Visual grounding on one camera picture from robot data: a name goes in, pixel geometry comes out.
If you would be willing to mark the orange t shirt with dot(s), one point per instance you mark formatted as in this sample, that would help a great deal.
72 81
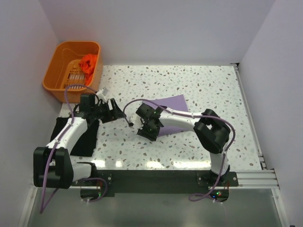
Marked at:
87 65

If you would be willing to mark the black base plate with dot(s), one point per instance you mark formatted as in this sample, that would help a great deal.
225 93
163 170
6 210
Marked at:
107 183

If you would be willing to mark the aluminium rail frame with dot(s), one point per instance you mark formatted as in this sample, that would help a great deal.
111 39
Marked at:
255 202

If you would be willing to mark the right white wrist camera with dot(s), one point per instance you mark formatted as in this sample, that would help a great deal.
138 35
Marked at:
135 121

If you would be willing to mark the purple t shirt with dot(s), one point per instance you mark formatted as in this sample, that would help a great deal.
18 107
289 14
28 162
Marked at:
176 103

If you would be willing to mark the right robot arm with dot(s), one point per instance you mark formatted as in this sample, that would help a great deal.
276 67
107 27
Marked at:
212 132

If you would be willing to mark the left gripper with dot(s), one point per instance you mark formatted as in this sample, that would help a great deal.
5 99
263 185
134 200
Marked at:
113 114

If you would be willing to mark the orange plastic basket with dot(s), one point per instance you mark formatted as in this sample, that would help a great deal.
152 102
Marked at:
65 78

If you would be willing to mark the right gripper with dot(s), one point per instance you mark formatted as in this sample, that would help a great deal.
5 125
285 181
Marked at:
144 132

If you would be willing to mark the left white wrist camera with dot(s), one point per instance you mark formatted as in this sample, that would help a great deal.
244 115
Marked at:
103 93

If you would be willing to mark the folded black t shirt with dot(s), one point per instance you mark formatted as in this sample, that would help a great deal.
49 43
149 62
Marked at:
85 144

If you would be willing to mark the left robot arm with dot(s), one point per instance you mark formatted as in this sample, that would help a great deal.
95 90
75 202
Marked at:
52 166

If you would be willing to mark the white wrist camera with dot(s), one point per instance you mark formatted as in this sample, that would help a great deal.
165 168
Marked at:
103 93
135 121

